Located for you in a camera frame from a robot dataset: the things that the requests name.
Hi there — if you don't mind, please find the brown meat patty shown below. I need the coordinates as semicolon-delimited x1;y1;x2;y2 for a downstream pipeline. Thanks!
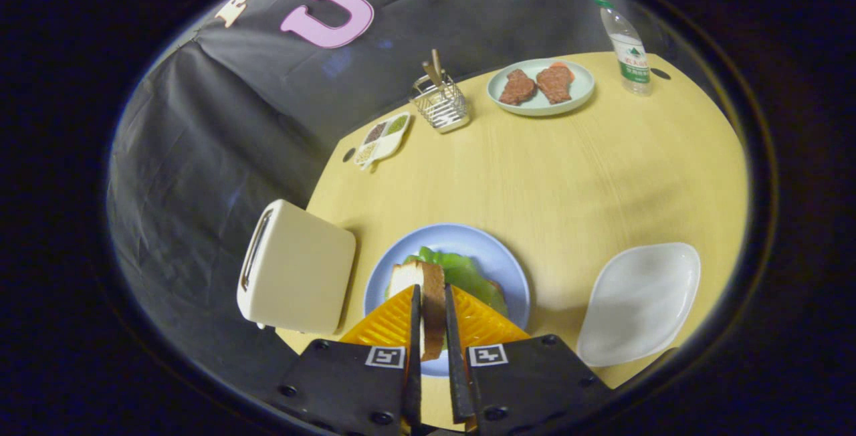
536;65;574;104
498;69;538;106

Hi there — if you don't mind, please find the clear water bottle green cap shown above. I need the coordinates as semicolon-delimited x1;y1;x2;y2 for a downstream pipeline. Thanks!
595;0;653;97

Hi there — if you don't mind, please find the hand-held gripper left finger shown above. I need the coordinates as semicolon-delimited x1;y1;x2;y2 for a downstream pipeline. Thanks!
278;284;423;436

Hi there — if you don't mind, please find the black backdrop cloth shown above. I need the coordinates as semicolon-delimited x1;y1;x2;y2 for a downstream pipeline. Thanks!
107;0;676;383

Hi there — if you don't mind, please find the white toaster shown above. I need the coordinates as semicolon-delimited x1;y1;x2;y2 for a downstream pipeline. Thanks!
236;199;357;335

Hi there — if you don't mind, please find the metal wire utensil holder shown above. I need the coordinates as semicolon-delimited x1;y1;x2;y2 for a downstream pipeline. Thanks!
409;74;471;134

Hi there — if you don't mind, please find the green lettuce leaf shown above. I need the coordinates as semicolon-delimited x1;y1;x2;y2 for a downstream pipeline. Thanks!
385;246;509;320

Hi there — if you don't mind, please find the blue plate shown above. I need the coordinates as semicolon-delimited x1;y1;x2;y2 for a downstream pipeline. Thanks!
363;223;532;378

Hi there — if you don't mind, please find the white divided condiment tray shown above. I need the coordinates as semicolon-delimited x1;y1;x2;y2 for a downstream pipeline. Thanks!
353;112;411;171

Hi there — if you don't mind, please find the white plate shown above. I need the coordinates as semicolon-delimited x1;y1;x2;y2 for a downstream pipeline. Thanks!
576;242;702;368

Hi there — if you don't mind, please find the toasted bread slice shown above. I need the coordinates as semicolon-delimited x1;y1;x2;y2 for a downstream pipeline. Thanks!
389;260;447;362

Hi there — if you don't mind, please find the light green plate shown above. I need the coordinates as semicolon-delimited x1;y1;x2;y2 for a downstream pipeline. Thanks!
486;58;596;117

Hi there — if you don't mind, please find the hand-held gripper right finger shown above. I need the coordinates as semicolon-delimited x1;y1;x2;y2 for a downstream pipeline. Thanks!
445;284;613;433

